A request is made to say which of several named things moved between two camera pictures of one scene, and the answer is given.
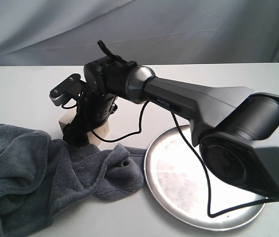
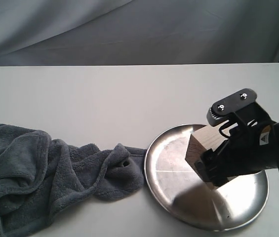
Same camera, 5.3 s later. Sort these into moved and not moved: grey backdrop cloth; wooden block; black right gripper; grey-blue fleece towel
Moved: wooden block; black right gripper
Not moved: grey backdrop cloth; grey-blue fleece towel
